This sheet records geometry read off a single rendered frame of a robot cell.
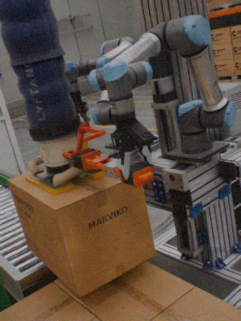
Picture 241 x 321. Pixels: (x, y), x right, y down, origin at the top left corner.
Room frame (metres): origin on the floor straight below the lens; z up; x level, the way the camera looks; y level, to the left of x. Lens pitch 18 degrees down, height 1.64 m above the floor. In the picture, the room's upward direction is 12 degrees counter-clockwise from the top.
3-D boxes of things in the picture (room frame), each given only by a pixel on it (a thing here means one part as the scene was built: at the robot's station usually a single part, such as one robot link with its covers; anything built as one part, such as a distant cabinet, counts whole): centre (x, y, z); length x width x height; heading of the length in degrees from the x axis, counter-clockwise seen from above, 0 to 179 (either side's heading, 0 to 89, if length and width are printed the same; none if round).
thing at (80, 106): (2.07, 0.16, 1.34); 0.09 x 0.08 x 0.12; 30
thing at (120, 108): (1.21, -0.04, 1.43); 0.08 x 0.08 x 0.05
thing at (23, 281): (1.89, 0.34, 0.58); 0.70 x 0.03 x 0.06; 124
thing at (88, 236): (1.70, 0.25, 0.87); 0.60 x 0.40 x 0.40; 30
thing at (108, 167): (1.31, 0.02, 1.19); 0.07 x 0.07 x 0.04; 30
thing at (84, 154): (1.49, 0.13, 1.20); 0.10 x 0.08 x 0.06; 120
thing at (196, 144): (1.80, -0.37, 1.09); 0.15 x 0.15 x 0.10
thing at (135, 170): (1.19, -0.04, 1.20); 0.08 x 0.07 x 0.05; 30
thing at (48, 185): (1.66, 0.34, 1.10); 0.34 x 0.10 x 0.05; 30
